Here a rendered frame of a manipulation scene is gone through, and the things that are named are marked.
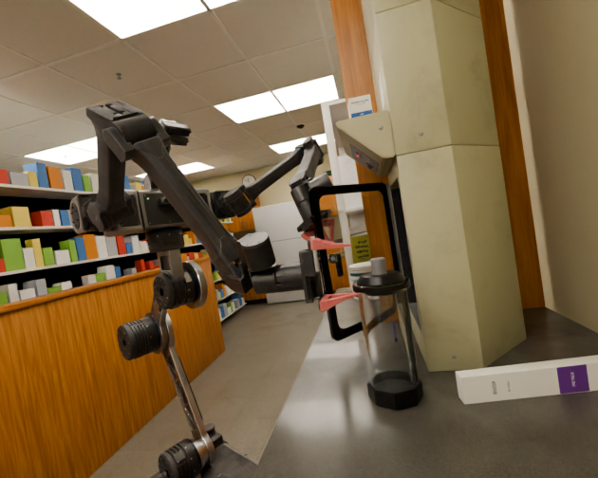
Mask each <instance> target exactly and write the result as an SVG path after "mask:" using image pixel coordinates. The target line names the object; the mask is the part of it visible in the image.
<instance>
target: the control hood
mask: <svg viewBox="0 0 598 478"><path fill-rule="evenodd" d="M336 127H337V130H338V133H339V136H340V139H341V142H342V143H343V146H344V149H345V152H346V154H347V155H348V156H349V157H351V158H352V159H354V158H353V155H352V152H351V148H350V144H351V145H352V146H354V147H355V148H356V149H358V150H359V151H361V152H362V153H364V154H365V155H367V156H369V157H370V158H372V159H373V160H375V161H376V162H378V163H379V166H378V171H377V173H376V174H375V173H373V172H372V171H371V170H369V169H368V168H367V170H369V171H370V172H372V173H373V174H375V175H377V176H385V175H387V174H388V171H389V169H390V167H391V165H392V162H393V160H394V158H395V156H396V152H395V145H394V139H393V133H392V126H391V120H390V114H389V111H387V110H384V111H381V112H377V113H372V114H368V115H364V116H359V117H356V118H352V119H344V120H340V121H337V123H336ZM354 160H355V159H354ZM355 161H357V160H355ZM357 162H358V161H357ZM358 163H360V162H358ZM360 164H361V163H360ZM361 165H363V164H361ZM363 166H364V165H363ZM364 167H365V166H364Z"/></svg>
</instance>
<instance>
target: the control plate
mask: <svg viewBox="0 0 598 478"><path fill-rule="evenodd" d="M350 148H351V152H352V155H353V158H354V159H355V160H357V161H358V162H360V163H361V164H363V165H364V166H365V167H366V168H368V167H367V164H366V163H367V162H368V159H370V160H371V161H370V160H369V161H370V162H369V163H370V165H371V166H373V168H372V169H371V171H372V172H373V173H375V174H376V173H377V171H378V166H379V163H378V162H376V161H375V160H373V159H372V158H370V157H369V156H367V155H365V154H364V153H362V152H361V151H359V150H358V149H356V148H355V147H354V146H352V145H351V144H350ZM356 152H357V153H359V154H357V153H356ZM356 155H358V156H356Z"/></svg>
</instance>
